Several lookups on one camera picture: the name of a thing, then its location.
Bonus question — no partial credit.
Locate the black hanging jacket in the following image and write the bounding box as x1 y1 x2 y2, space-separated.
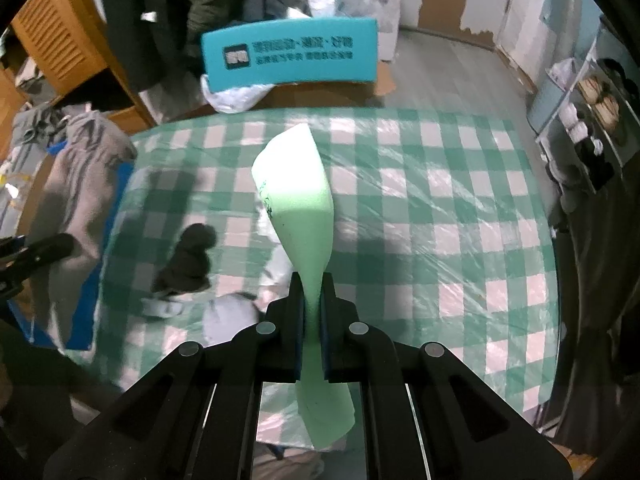
100 0 201 93

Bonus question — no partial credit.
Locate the black shoe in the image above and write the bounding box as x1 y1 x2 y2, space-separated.
582 140 618 186

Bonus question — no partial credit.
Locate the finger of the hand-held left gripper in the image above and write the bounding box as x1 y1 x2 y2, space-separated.
0 233 76 291

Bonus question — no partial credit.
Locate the dark grey cloth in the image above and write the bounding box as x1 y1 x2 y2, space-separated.
547 110 640 456

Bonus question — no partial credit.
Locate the white shoe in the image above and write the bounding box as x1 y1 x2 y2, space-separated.
562 107 591 136

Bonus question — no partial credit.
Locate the green foam sheet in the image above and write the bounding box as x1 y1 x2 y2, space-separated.
251 124 355 453

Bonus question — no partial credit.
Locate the small white plastic bag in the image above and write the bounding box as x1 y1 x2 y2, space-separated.
550 57 581 88

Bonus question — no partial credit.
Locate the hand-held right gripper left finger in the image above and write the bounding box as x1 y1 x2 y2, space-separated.
45 272 307 480

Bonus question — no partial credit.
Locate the wooden louvered wardrobe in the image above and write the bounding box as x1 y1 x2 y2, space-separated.
0 0 156 133

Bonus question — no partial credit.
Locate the small grey hoodie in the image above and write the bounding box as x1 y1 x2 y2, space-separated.
37 110 138 353

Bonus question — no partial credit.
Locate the green checkered tablecloth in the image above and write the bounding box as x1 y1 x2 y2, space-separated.
95 107 561 461

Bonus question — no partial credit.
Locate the tan shoe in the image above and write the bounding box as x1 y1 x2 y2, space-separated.
581 77 608 102
595 97 623 123

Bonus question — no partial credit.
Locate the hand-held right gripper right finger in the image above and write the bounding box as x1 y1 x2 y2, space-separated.
319 271 572 480

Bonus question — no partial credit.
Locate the blue cardboard box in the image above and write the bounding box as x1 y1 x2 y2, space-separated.
0 140 133 353

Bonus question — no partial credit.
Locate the crumpled white plastic bag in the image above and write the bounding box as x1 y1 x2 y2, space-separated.
200 74 273 113

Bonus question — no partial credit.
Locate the grey hoodie pile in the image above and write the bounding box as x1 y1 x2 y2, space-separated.
10 105 68 146

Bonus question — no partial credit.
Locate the pale blue shoe rack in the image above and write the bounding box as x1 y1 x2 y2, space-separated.
527 15 640 211

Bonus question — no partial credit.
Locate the flat brown cardboard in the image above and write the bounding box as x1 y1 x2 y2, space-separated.
260 57 396 108

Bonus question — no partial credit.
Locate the teal printed box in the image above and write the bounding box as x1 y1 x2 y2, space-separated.
201 16 379 93

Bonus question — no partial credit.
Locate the pale blue air cushion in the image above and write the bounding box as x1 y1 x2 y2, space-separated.
140 295 188 318

